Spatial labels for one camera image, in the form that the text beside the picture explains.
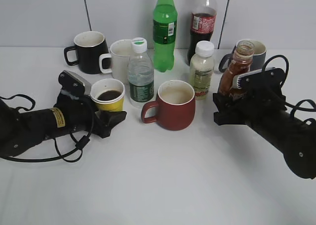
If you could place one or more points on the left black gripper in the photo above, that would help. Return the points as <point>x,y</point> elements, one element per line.
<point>108,120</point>

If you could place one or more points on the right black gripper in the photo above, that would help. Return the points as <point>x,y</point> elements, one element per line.
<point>254,104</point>

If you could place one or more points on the yellow paper cup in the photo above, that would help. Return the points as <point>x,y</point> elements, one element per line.
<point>108,95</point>

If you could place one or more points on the brown coffee bottle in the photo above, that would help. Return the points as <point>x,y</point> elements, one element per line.
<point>237,66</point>

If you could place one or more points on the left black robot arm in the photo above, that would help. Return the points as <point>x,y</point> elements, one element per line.
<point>79,118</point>

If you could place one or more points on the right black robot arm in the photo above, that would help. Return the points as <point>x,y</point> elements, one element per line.
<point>294,138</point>

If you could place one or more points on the grey ceramic mug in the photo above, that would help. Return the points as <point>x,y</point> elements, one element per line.
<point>246,48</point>

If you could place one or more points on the clear water bottle green label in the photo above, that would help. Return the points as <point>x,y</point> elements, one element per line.
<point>140,74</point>

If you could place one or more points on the milky drink bottle white cap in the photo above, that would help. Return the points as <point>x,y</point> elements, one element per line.
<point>201,68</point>

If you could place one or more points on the white ceramic mug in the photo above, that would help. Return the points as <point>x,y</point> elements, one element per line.
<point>120,52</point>

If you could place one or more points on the red ceramic mug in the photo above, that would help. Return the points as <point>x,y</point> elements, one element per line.
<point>174,107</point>

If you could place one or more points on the black ceramic mug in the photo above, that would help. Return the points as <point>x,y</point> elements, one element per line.
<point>89,46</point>

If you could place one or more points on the cola bottle red label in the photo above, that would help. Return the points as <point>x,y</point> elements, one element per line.
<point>203,17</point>

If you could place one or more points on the green soda bottle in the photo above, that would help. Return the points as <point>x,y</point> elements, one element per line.
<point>164,34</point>

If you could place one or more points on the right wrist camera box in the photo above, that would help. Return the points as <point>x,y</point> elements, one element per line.
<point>254,80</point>

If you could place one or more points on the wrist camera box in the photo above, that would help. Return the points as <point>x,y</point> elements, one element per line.
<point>254,80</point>
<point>74,84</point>

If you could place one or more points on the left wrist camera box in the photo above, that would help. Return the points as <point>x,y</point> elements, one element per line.
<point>74,84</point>

